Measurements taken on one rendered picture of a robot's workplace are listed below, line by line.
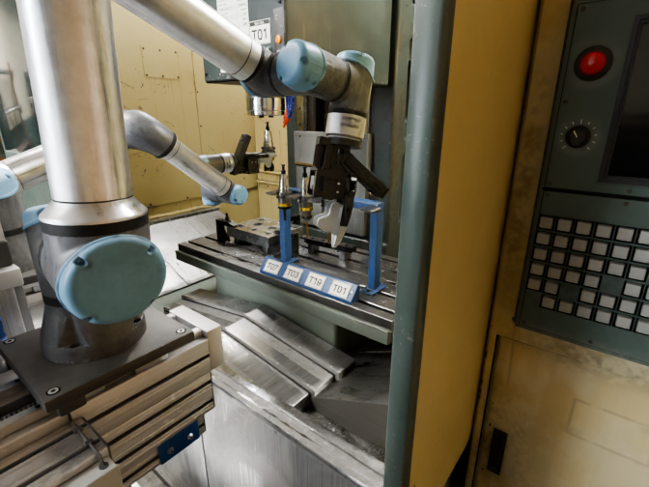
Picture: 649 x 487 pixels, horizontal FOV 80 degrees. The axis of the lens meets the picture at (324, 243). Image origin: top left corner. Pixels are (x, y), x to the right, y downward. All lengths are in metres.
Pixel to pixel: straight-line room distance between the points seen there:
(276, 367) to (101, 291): 0.91
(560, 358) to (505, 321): 0.15
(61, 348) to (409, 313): 0.52
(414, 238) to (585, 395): 0.70
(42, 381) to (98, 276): 0.23
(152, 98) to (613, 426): 2.48
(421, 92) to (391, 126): 1.34
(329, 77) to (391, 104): 1.21
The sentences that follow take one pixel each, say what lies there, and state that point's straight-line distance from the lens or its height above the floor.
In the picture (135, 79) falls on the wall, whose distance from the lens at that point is 2.55.
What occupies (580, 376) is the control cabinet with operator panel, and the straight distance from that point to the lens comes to 1.14.
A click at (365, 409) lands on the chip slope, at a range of 1.15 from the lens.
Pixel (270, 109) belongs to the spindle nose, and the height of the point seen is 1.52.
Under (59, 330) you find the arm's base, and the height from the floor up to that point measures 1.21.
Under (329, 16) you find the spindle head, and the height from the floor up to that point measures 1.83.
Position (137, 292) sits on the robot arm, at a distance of 0.53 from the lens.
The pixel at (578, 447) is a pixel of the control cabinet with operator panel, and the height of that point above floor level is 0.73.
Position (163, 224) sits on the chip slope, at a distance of 2.62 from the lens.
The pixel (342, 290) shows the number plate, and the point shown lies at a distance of 1.33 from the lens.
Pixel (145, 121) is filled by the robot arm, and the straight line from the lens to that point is 1.29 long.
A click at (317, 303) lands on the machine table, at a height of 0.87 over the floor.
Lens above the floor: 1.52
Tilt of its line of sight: 19 degrees down
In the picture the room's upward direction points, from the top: straight up
